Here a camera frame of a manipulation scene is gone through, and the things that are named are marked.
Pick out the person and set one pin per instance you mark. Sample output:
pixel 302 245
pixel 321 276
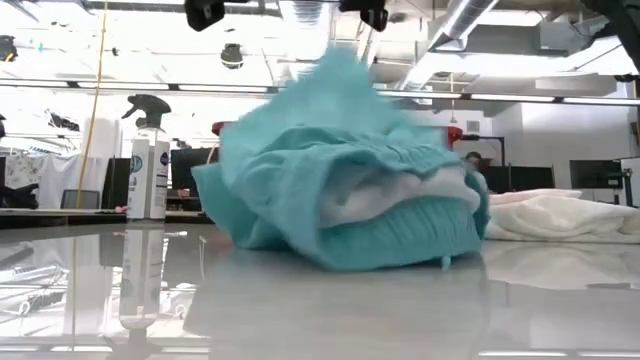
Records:
pixel 473 160

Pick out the white draped sheet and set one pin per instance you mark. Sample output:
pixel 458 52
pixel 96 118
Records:
pixel 55 175

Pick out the black ceiling camera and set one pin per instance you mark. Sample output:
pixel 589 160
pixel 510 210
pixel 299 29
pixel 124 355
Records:
pixel 231 55

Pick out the large black monitor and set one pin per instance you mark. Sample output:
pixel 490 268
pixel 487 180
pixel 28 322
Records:
pixel 520 179

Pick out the black monitor behind bottle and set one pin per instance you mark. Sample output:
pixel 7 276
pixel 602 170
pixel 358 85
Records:
pixel 187 165

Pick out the long ceiling light strip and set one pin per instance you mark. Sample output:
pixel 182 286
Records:
pixel 125 86

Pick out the black bag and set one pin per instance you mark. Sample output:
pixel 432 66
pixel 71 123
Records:
pixel 17 196

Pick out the small black monitor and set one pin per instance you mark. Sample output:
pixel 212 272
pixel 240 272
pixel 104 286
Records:
pixel 595 174

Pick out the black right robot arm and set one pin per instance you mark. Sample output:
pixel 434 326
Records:
pixel 625 25

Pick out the grey chair back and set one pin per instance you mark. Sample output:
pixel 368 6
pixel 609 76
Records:
pixel 80 199

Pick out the white knitted garment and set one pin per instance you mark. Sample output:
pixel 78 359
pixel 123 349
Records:
pixel 550 220

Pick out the clear spray bottle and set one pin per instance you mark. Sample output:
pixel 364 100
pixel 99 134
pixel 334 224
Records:
pixel 147 170

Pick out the red plastic laundry bin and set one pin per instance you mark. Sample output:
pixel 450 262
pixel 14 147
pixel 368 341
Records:
pixel 454 136

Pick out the slanted silver ventilation duct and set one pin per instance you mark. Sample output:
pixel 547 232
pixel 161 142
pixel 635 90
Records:
pixel 460 20

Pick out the teal garment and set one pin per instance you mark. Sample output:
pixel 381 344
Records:
pixel 300 200

